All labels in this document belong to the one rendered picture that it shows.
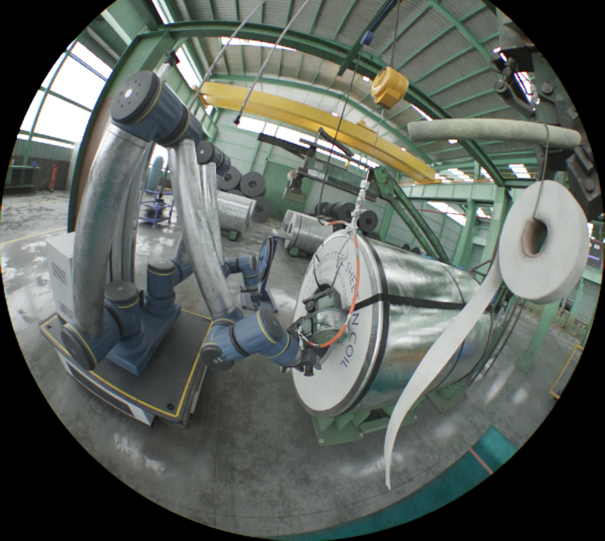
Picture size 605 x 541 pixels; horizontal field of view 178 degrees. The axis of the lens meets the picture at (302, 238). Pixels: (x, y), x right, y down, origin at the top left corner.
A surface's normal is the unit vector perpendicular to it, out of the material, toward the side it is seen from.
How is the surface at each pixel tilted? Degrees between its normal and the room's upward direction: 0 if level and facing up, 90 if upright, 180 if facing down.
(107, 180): 100
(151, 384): 0
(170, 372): 0
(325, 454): 0
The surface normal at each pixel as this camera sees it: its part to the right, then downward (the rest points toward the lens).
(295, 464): 0.29, -0.95
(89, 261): 0.72, 0.48
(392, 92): 0.04, 0.55
